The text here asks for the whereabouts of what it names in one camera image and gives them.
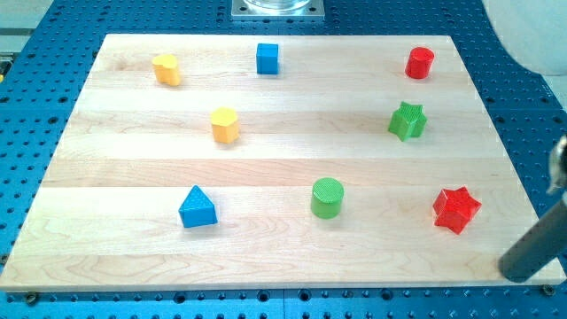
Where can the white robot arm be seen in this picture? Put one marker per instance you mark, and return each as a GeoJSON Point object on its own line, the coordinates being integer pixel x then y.
{"type": "Point", "coordinates": [533, 32]}

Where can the wooden board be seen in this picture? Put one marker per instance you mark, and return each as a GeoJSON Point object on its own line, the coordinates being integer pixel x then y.
{"type": "Point", "coordinates": [105, 217]}

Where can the blue triangle block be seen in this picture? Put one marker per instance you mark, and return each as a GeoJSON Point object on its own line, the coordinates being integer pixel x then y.
{"type": "Point", "coordinates": [197, 209]}

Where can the red star block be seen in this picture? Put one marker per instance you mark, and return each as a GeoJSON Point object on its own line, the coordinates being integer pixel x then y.
{"type": "Point", "coordinates": [454, 209]}

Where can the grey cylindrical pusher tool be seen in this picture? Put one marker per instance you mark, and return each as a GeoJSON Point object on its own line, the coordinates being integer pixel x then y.
{"type": "Point", "coordinates": [537, 247]}

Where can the blue perforated mounting plate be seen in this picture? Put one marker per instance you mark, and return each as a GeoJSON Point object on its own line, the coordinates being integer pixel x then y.
{"type": "Point", "coordinates": [48, 48]}

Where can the green star block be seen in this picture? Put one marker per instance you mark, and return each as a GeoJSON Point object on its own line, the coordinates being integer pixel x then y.
{"type": "Point", "coordinates": [408, 121]}

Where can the blue cube block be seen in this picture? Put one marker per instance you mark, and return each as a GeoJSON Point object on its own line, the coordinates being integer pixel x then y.
{"type": "Point", "coordinates": [267, 55]}

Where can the yellow hexagon block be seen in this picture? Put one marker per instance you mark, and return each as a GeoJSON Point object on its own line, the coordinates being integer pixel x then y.
{"type": "Point", "coordinates": [225, 125]}

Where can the yellow heart block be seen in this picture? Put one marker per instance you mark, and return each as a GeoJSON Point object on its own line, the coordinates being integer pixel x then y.
{"type": "Point", "coordinates": [166, 69]}

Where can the red cylinder block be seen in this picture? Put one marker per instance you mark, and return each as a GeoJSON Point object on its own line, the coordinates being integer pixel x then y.
{"type": "Point", "coordinates": [419, 63]}

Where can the green cylinder block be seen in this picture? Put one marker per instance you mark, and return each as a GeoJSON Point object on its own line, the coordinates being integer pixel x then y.
{"type": "Point", "coordinates": [327, 197]}

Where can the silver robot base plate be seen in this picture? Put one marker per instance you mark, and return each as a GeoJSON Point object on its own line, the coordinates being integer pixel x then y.
{"type": "Point", "coordinates": [277, 9]}

